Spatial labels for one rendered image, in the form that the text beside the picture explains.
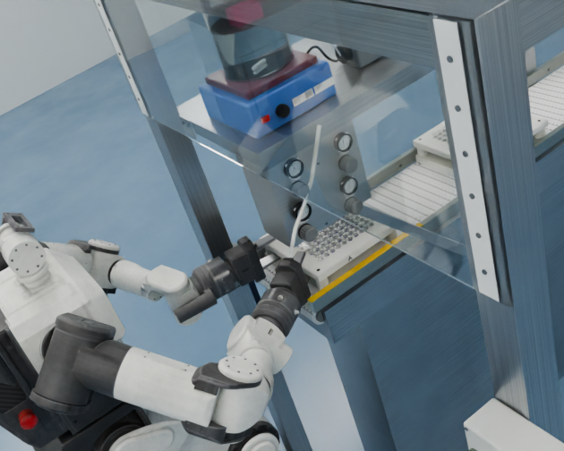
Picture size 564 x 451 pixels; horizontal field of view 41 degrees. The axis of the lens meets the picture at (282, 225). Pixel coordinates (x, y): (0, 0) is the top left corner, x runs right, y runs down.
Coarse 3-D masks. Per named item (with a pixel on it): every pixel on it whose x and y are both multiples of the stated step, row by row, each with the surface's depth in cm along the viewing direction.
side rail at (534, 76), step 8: (560, 56) 225; (544, 64) 223; (552, 64) 224; (560, 64) 226; (536, 72) 221; (544, 72) 223; (528, 80) 220; (536, 80) 222; (264, 248) 186; (264, 256) 187
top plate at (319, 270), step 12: (276, 240) 180; (336, 240) 173; (360, 240) 171; (372, 240) 170; (276, 252) 178; (288, 252) 174; (336, 252) 169; (348, 252) 168; (360, 252) 169; (312, 264) 168; (324, 264) 167; (336, 264) 166; (312, 276) 166; (324, 276) 165
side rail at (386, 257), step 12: (552, 132) 192; (540, 144) 189; (552, 144) 192; (384, 252) 171; (396, 252) 173; (372, 264) 170; (384, 264) 172; (360, 276) 169; (336, 288) 166; (348, 288) 168; (324, 300) 165
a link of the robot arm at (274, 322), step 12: (252, 312) 155; (264, 312) 153; (276, 312) 153; (288, 312) 154; (264, 324) 151; (276, 324) 152; (288, 324) 154; (264, 336) 149; (276, 336) 151; (276, 348) 149; (288, 348) 151; (276, 360) 149; (288, 360) 150; (276, 372) 150
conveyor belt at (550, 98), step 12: (552, 72) 225; (540, 84) 221; (552, 84) 219; (540, 96) 216; (552, 96) 214; (540, 108) 210; (552, 108) 208; (552, 120) 203; (300, 312) 173; (312, 312) 167
